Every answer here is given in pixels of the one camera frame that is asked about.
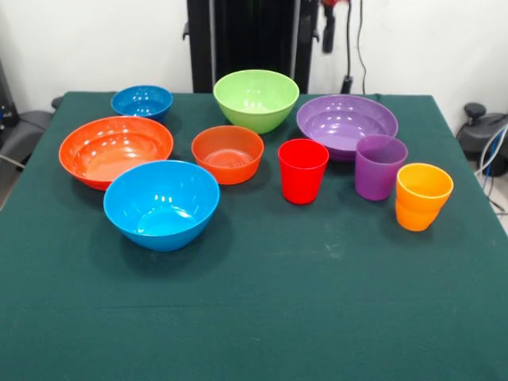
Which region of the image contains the thin black cable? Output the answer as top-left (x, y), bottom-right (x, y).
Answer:
top-left (356, 0), bottom-right (382, 100)

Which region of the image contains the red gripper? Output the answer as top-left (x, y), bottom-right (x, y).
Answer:
top-left (321, 0), bottom-right (347, 53)

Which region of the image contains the purple cup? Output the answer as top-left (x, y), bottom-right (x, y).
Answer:
top-left (354, 134), bottom-right (410, 202)

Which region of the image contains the small orange bowl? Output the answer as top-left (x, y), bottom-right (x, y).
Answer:
top-left (190, 125), bottom-right (265, 186)

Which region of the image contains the dark green table cloth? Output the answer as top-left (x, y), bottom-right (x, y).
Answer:
top-left (0, 91), bottom-right (508, 381)

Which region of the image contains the green bowl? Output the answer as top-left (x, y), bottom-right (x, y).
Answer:
top-left (213, 69), bottom-right (300, 135)

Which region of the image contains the bundle of floor cables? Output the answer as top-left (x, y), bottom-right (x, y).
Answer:
top-left (474, 126), bottom-right (508, 217)

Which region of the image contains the grey office chair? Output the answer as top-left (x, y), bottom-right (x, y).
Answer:
top-left (0, 110), bottom-right (55, 167)

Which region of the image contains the orange cup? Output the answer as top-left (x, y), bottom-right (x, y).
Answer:
top-left (394, 162), bottom-right (455, 233)

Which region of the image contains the large orange bowl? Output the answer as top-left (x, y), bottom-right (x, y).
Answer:
top-left (58, 115), bottom-right (175, 192)

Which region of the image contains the black chair base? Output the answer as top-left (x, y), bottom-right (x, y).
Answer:
top-left (456, 102), bottom-right (508, 178)

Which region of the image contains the red cup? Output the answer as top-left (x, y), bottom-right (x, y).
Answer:
top-left (277, 138), bottom-right (330, 206)

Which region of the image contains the black cable with plug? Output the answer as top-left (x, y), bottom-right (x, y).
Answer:
top-left (341, 0), bottom-right (355, 94)

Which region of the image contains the large light blue bowl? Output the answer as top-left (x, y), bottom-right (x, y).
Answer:
top-left (102, 160), bottom-right (221, 252)

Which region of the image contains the purple bowl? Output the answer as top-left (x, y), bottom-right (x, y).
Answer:
top-left (296, 94), bottom-right (399, 163)

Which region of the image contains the black equipment stand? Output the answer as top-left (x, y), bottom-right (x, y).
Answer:
top-left (0, 59), bottom-right (17, 132)

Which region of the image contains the small dark blue bowl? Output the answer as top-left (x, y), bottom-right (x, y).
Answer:
top-left (110, 84), bottom-right (174, 123)

